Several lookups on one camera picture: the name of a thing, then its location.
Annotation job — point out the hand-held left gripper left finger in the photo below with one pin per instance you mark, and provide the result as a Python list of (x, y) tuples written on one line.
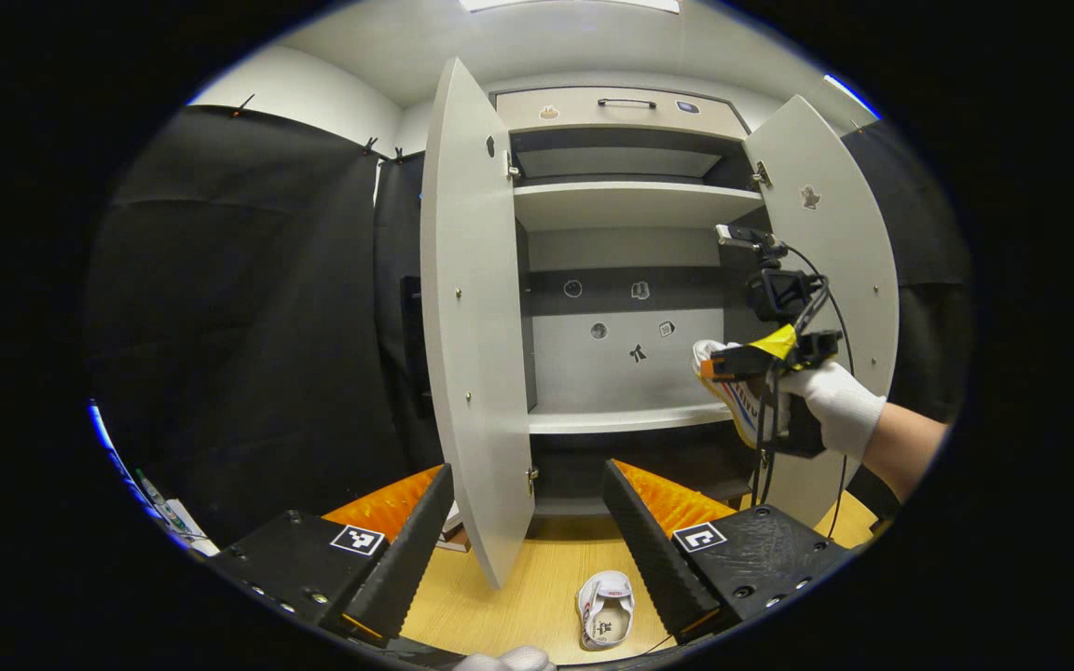
[(411, 559)]

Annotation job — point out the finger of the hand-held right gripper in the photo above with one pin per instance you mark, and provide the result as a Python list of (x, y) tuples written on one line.
[(742, 362)]

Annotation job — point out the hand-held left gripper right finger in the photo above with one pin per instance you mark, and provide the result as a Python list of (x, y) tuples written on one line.
[(654, 559)]

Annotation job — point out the white shoe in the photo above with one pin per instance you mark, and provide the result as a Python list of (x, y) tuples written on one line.
[(607, 610), (744, 407)]

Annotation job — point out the grey cabinet door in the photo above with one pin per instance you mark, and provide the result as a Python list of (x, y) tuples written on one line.
[(854, 261), (476, 326)]

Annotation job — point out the grey cabinet drawer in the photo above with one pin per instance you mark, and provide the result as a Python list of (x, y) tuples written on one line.
[(593, 116)]

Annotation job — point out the stack of books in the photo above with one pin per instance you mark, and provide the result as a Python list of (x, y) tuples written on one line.
[(455, 529)]

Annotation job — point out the black backdrop cloth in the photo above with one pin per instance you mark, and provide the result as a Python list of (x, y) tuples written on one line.
[(239, 326)]

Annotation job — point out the wide ceiling light panel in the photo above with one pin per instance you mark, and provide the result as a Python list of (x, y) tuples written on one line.
[(570, 5)]

